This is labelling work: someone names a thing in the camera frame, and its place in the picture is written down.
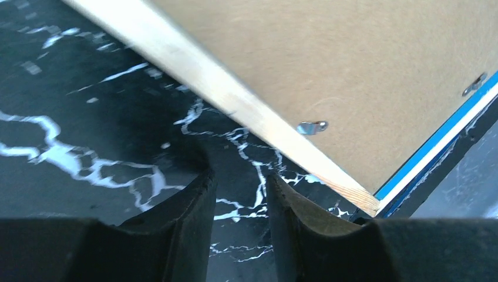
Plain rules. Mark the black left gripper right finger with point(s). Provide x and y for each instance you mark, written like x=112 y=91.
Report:
x=311 y=244

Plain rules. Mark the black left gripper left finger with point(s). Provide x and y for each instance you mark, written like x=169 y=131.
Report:
x=170 y=242

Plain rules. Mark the blue wooden picture frame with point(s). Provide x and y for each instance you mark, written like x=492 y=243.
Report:
x=161 y=40

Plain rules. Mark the brown cardboard backing board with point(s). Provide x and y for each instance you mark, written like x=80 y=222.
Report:
x=385 y=75

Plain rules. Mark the silver metal turn clip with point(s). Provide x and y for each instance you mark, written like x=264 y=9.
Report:
x=312 y=128

